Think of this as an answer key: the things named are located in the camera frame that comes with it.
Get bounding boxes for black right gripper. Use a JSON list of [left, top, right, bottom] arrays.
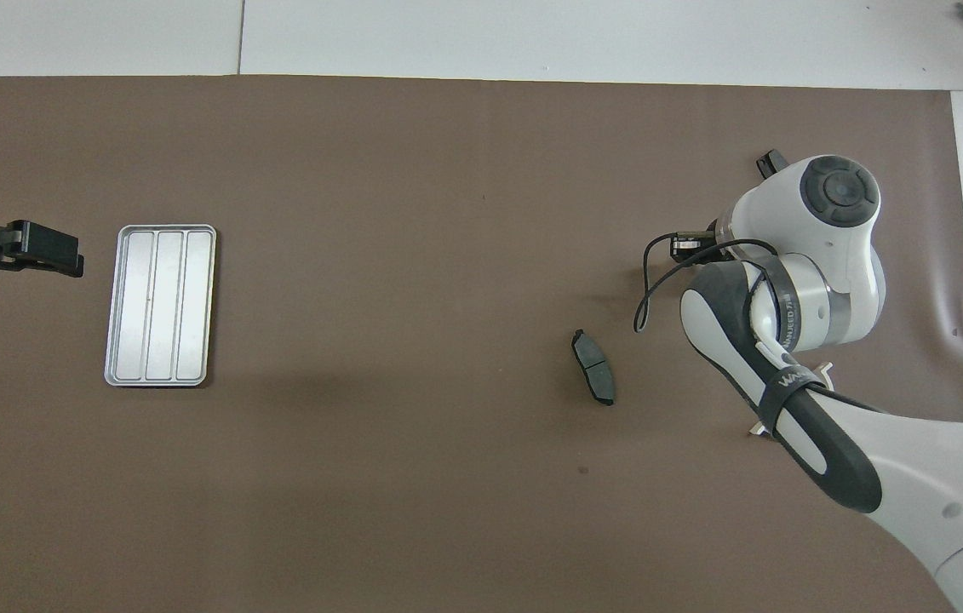
[[670, 220, 719, 258]]

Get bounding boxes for silver metal tray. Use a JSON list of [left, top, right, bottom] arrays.
[[104, 224, 218, 388]]

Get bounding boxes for brown table mat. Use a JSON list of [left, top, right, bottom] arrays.
[[0, 75, 963, 613]]

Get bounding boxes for white curved plastic bracket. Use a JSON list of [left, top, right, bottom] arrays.
[[749, 362, 835, 439]]

